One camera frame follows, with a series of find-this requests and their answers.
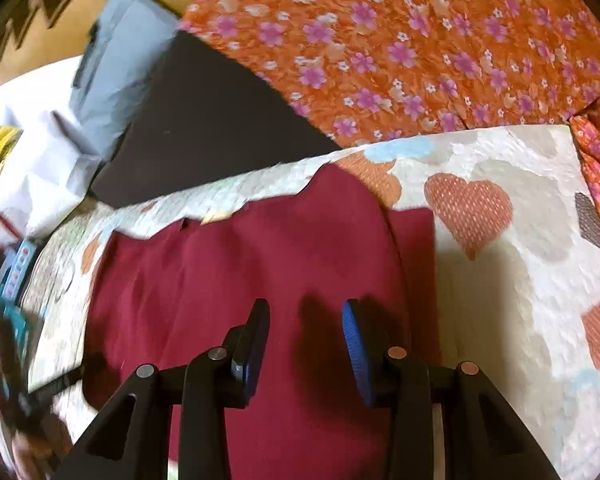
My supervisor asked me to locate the dark red small sweater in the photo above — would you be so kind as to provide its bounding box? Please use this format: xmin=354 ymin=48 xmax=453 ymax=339
xmin=83 ymin=165 xmax=434 ymax=479

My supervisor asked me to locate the quilted heart pattern bedspread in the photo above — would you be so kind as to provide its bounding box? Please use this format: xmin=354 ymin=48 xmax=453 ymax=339
xmin=22 ymin=126 xmax=600 ymax=479

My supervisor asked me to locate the teal cardboard box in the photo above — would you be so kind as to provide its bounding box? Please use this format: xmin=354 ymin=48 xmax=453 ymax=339
xmin=0 ymin=287 xmax=31 ymax=408

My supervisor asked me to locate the light blue shapes toy box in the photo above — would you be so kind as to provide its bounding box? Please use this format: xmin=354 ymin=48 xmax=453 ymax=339
xmin=0 ymin=240 xmax=38 ymax=302

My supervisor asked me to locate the white paper shopping bag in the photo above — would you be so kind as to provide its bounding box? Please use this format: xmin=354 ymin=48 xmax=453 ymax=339
xmin=0 ymin=56 xmax=100 ymax=246

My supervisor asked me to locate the black ribbed fabric cushion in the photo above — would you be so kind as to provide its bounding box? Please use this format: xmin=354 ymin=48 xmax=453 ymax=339
xmin=91 ymin=32 xmax=338 ymax=208

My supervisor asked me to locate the orange floral fabric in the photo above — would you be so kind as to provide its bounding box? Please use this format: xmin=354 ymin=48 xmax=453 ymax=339
xmin=180 ymin=0 xmax=600 ymax=215

